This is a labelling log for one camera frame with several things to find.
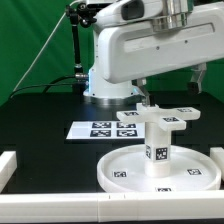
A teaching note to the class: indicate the white round table top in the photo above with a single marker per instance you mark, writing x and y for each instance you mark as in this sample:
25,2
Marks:
126,170

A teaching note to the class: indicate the white front fence bar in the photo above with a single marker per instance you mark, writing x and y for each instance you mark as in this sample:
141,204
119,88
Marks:
106,207

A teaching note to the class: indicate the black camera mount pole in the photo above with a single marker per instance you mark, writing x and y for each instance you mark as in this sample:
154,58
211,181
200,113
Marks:
81,15

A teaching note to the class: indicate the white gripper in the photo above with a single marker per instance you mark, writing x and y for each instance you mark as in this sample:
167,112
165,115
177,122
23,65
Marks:
136,51

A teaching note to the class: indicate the white fence block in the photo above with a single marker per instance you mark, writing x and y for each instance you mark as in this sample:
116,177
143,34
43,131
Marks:
8,165
217,155

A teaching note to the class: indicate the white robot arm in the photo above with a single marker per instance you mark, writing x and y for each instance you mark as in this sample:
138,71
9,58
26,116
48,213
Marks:
174,16

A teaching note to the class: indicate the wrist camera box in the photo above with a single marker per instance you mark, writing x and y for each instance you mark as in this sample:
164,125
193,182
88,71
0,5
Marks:
123,11

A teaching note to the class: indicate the white right fence block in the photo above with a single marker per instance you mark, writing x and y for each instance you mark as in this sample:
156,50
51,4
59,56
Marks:
217,155

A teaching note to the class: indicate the white left fence block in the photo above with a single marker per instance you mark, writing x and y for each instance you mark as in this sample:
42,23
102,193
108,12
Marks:
8,165

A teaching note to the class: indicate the white cross-shaped table base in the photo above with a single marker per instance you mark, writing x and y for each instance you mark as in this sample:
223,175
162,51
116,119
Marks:
166,119

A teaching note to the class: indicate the white marker sheet with tags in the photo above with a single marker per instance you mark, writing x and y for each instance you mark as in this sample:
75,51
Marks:
105,130

